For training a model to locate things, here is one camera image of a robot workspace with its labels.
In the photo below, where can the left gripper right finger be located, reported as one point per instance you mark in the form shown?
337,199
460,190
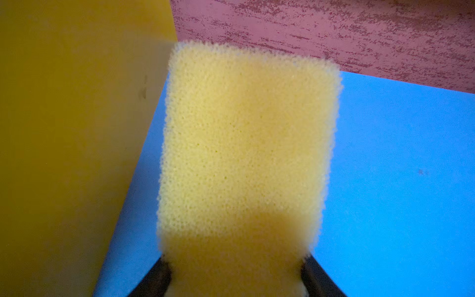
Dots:
316,281

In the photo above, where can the yellow shelf with coloured boards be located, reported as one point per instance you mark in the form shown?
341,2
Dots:
81,133

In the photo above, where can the yellow sponge front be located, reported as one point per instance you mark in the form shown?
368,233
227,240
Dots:
248,142

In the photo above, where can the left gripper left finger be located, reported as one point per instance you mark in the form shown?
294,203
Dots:
156,281

